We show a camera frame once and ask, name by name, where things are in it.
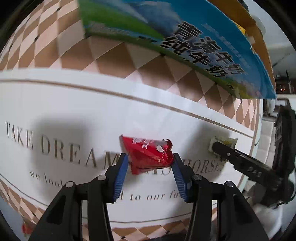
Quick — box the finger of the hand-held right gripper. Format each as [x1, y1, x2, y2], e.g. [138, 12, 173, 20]
[212, 141, 256, 174]

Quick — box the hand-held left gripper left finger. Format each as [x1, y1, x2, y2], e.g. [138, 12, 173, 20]
[28, 153, 129, 241]

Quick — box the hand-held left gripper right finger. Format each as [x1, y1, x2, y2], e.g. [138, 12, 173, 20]
[172, 153, 270, 241]

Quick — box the white and yellow snack packet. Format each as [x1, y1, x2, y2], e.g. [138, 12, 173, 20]
[208, 136, 238, 154]

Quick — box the dark red snack packet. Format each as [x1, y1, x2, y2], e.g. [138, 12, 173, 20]
[119, 134, 174, 175]

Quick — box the cardboard box with blue print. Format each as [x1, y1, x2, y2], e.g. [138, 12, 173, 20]
[77, 0, 277, 100]

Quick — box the white padded chair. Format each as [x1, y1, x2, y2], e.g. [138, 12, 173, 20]
[257, 116, 278, 159]

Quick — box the white cloth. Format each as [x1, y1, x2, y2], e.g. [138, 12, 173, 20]
[252, 202, 285, 235]

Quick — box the checkered printed table mat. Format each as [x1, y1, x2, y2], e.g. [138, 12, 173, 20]
[0, 0, 263, 241]

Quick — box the small red snack packet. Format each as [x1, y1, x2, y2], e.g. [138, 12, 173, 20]
[22, 221, 35, 235]

